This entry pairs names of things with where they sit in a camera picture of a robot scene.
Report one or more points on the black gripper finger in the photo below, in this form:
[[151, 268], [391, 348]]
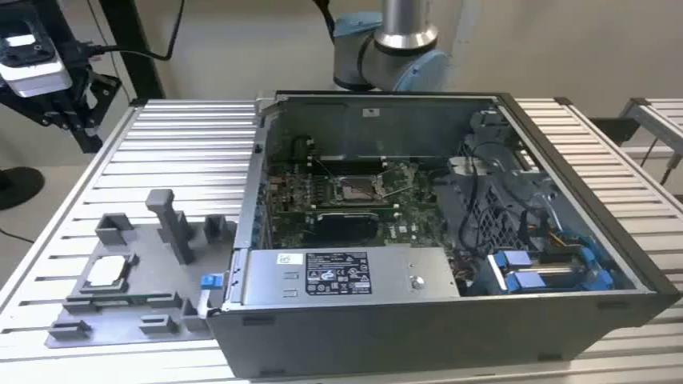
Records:
[[91, 136], [32, 114]]

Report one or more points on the silver square CPU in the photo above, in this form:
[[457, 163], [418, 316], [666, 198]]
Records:
[[107, 272]]

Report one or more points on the CPU socket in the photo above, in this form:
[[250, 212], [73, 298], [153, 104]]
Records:
[[357, 188]]

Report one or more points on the black round stand foot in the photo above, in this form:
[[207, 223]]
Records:
[[19, 188]]

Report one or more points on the grey parts rack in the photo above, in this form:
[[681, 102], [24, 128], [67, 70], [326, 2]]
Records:
[[134, 280]]

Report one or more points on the green RAM stick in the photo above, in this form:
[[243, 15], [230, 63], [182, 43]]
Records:
[[129, 297]]

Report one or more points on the thin metal locking lever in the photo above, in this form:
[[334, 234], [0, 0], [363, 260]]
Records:
[[326, 166]]

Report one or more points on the black installed RAM stick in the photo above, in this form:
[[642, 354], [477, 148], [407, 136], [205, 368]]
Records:
[[350, 161]]

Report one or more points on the black graphics card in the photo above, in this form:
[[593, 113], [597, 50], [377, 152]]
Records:
[[346, 228]]

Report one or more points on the silver power supply with label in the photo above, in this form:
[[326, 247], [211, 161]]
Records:
[[347, 274]]

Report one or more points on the green motherboard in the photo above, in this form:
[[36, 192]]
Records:
[[406, 224]]

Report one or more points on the grey drive cage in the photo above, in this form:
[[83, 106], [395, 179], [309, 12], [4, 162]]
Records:
[[481, 208]]

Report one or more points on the black open PC case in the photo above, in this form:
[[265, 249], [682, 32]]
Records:
[[427, 328]]

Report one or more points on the neighbouring metal slat table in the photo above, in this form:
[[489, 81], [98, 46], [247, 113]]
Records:
[[659, 120]]

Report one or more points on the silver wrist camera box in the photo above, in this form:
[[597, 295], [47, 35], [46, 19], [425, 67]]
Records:
[[32, 68]]

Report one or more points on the black frame post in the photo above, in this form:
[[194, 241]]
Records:
[[137, 48]]

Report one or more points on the black table bracket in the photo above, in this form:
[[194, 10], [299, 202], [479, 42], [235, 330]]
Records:
[[614, 130]]

